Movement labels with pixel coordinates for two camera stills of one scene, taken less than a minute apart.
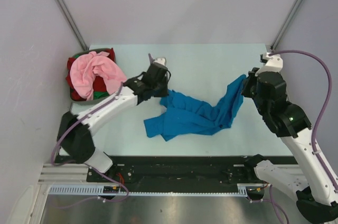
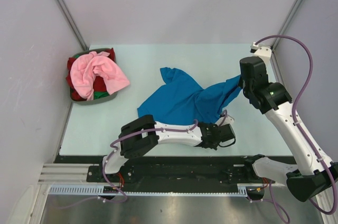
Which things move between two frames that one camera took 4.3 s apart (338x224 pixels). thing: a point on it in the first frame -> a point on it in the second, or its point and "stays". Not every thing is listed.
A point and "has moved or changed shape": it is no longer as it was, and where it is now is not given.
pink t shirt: (85, 68) stays
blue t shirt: (186, 115) has moved or changed shape
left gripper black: (164, 92) -> (214, 146)
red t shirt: (99, 82) stays
